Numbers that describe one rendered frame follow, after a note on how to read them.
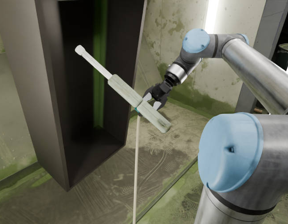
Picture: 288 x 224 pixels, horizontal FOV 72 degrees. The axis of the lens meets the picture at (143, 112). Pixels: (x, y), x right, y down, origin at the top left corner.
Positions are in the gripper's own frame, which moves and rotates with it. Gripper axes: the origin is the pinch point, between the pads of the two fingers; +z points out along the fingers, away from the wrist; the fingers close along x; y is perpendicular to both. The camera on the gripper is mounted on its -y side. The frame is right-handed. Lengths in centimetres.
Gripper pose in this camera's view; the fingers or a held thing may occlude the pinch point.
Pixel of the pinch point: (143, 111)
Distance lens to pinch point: 83.1
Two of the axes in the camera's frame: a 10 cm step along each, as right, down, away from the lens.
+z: -6.6, 7.4, -1.4
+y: -1.3, 0.7, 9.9
